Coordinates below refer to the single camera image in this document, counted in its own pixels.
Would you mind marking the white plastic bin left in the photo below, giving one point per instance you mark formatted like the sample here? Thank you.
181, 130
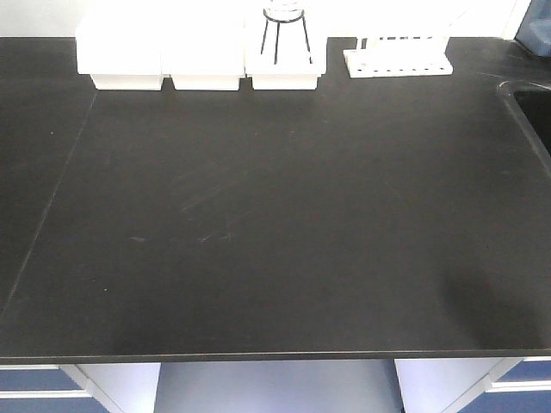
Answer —
118, 46

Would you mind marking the black lab sink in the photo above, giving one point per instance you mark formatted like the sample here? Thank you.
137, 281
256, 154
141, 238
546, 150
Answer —
529, 105

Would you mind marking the black wire tripod stand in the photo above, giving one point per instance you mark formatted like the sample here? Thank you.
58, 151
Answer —
287, 41

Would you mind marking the clear glass flask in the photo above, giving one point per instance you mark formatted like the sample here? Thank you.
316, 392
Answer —
284, 10

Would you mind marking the white test tube rack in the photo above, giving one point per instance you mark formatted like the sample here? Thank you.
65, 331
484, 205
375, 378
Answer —
399, 56

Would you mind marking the white plastic bin middle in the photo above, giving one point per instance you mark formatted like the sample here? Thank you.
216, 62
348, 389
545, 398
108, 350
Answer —
203, 47

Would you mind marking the blue base cabinet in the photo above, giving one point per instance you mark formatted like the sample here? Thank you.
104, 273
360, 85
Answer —
111, 387
494, 384

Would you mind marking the white plastic bin with stand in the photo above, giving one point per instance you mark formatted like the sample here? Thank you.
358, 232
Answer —
295, 76

